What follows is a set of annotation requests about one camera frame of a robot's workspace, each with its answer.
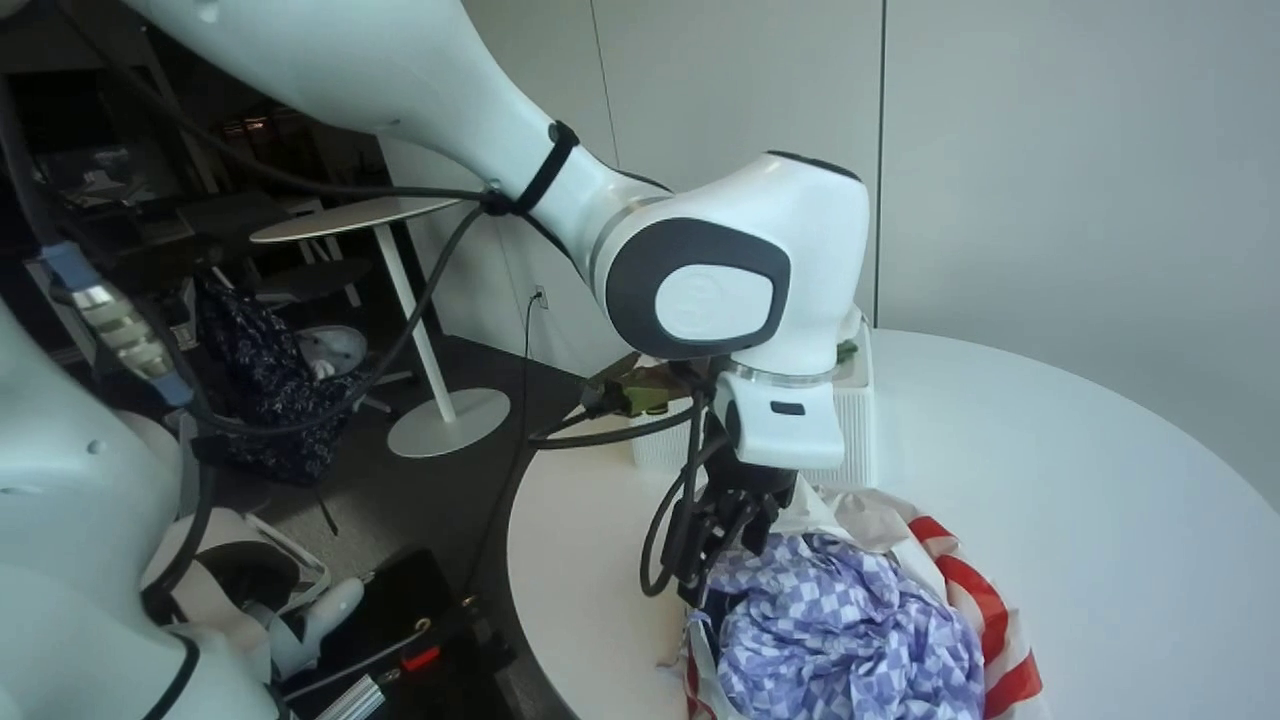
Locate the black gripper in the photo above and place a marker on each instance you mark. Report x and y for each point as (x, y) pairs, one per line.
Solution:
(762, 433)

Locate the purple checkered shirt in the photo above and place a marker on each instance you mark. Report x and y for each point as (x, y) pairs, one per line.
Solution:
(823, 628)

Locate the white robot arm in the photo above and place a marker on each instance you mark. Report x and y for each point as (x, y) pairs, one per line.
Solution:
(751, 272)

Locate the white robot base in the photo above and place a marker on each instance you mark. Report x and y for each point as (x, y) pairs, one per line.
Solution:
(86, 496)

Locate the white red plastic bag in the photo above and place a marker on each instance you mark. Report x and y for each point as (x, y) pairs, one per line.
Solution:
(933, 553)

